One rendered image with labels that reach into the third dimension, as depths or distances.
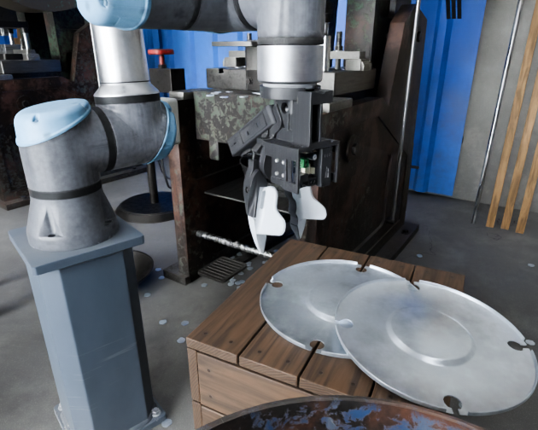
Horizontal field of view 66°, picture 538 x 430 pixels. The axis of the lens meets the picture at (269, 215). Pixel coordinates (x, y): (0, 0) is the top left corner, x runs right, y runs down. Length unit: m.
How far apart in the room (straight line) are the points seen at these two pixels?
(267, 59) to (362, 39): 1.01
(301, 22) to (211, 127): 0.85
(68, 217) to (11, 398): 0.58
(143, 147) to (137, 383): 0.48
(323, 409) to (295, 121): 0.30
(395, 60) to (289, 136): 1.02
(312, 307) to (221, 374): 0.18
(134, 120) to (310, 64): 0.40
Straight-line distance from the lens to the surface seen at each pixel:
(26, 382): 1.25
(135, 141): 0.78
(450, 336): 0.71
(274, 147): 0.49
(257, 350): 0.65
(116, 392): 0.95
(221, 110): 1.26
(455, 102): 2.36
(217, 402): 0.73
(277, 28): 0.47
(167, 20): 0.49
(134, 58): 0.80
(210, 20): 0.52
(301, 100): 0.47
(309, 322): 0.70
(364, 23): 1.47
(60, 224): 0.77
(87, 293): 0.80
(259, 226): 0.53
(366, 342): 0.65
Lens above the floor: 0.77
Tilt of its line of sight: 22 degrees down
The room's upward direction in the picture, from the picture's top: straight up
